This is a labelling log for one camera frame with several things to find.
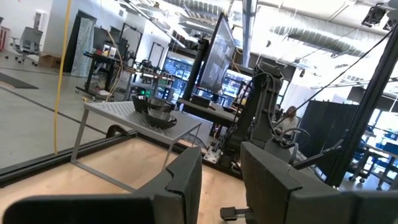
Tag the black rig frame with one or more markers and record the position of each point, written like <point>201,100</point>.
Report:
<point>130,40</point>
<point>156,51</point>

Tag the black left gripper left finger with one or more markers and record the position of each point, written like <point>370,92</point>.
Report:
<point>174,193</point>

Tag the large flat monitor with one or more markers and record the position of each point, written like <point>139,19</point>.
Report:
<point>217,53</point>

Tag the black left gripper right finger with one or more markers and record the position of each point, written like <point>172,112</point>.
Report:
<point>280,193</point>

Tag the black leaf-shaped round plate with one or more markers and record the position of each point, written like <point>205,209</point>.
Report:
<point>160,119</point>

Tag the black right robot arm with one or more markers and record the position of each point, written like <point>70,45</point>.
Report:
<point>261,109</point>

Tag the rack with blue bins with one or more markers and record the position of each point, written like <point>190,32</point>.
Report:
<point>180,77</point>

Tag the black room divider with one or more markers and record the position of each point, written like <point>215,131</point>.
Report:
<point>326,127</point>

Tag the cart with blue bins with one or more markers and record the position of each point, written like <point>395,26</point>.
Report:
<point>379,155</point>

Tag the grey office chair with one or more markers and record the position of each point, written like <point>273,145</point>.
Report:
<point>28,42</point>

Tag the person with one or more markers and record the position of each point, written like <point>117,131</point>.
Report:
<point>289,119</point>

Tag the grey metal mounting bracket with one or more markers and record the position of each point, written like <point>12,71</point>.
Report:
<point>213,154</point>

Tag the black monitor pole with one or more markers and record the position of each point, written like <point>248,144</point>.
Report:
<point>196,68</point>

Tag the black desk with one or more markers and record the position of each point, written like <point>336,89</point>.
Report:
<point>99,67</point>

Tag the dark floor mat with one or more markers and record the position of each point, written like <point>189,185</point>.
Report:
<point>15,81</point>

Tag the black deep square plate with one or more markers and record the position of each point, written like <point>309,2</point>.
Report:
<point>160,103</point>

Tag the grey metal table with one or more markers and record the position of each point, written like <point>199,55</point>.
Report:
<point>115,112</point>

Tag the black table bracket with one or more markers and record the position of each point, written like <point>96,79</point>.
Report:
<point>236,214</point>

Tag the grey patterned panel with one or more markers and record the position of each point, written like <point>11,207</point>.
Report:
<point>83,46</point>

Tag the silver ventilation duct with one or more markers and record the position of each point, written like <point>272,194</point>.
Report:
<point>326,39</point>

